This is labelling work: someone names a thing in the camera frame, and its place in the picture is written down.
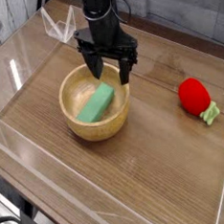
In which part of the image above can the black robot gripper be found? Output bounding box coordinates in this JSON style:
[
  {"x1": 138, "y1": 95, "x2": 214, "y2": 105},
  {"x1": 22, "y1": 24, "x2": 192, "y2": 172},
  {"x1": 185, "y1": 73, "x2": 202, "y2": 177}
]
[{"x1": 74, "y1": 28, "x2": 138, "y2": 85}]

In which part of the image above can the wooden bowl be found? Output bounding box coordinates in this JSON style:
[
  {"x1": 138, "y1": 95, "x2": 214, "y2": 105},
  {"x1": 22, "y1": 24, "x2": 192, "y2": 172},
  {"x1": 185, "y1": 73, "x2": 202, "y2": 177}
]
[{"x1": 58, "y1": 63, "x2": 130, "y2": 142}]

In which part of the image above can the red plush strawberry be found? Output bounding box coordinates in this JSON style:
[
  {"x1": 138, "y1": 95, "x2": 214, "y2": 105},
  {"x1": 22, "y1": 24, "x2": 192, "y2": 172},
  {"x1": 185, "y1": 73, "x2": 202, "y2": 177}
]
[{"x1": 178, "y1": 78, "x2": 220, "y2": 125}]

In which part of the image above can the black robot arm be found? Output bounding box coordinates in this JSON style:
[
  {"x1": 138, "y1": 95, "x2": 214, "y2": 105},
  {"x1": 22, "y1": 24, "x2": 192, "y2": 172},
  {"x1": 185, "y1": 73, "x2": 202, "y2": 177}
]
[{"x1": 74, "y1": 0, "x2": 138, "y2": 85}]

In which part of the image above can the green rectangular block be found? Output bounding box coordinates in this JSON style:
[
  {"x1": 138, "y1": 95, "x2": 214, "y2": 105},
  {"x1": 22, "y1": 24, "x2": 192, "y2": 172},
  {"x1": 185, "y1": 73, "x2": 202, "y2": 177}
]
[{"x1": 76, "y1": 83, "x2": 115, "y2": 123}]

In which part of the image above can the clear acrylic corner bracket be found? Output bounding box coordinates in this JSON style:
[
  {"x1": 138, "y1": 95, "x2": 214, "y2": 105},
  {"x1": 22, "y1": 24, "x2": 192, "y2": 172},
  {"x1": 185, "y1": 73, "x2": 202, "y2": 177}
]
[{"x1": 40, "y1": 6, "x2": 76, "y2": 44}]

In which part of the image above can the black cable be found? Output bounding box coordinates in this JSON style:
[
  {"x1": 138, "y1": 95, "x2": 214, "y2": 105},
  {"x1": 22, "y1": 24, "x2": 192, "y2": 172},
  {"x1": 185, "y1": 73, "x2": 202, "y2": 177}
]
[{"x1": 115, "y1": 0, "x2": 133, "y2": 25}]

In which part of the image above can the clear acrylic tray wall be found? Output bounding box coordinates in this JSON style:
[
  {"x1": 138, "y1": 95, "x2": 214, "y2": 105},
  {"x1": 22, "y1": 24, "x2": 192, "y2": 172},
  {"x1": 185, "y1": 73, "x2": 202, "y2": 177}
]
[{"x1": 0, "y1": 14, "x2": 224, "y2": 224}]

